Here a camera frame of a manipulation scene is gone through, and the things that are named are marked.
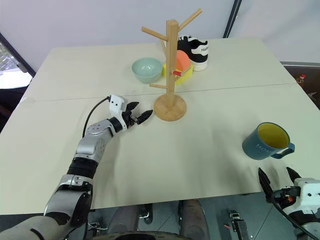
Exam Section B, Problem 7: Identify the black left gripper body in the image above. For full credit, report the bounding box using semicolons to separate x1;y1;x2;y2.
122;109;140;129

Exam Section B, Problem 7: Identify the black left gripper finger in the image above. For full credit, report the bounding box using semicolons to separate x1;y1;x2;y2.
126;101;140;113
136;109;154;124

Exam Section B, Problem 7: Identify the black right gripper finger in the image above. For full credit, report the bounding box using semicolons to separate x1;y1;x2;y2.
257;167;274;203
286;166;300;187

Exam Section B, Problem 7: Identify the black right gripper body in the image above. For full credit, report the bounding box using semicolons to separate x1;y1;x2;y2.
272;186;301;209

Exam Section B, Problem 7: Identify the wooden mug tree stand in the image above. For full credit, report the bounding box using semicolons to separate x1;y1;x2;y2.
141;8;203;123

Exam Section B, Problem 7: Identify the blue mug with yellow inside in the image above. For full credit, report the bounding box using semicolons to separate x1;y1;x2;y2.
241;121;296;161

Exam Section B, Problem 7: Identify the light green bowl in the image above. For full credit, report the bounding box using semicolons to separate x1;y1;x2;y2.
131;57;163;84

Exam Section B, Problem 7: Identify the yellow block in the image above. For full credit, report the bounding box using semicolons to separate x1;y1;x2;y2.
162;62;195;86

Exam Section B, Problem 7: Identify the orange rounded block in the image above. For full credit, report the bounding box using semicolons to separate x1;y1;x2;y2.
175;49;192;74

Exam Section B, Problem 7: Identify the black and white sneaker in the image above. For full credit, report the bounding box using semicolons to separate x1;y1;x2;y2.
176;34;209;72

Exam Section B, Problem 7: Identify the chrome metal foot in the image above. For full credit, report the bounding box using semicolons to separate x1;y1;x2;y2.
138;203;154;225

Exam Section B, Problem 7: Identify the black pole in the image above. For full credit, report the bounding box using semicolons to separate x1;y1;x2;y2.
223;0;243;39

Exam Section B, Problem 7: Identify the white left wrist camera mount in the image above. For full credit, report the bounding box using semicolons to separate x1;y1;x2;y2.
108;94;129;131

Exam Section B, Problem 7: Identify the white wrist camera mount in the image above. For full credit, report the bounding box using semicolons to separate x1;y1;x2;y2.
108;94;129;131
293;177;320;214

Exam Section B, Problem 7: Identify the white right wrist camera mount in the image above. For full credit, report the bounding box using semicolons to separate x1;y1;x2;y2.
293;177;320;214

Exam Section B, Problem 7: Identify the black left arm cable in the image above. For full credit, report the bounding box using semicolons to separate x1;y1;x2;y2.
82;96;112;138

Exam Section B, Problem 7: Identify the black floor bracket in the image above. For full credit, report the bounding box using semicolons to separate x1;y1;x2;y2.
228;211;253;240

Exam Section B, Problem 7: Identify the black window frame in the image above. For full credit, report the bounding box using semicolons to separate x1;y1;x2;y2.
0;32;37;79

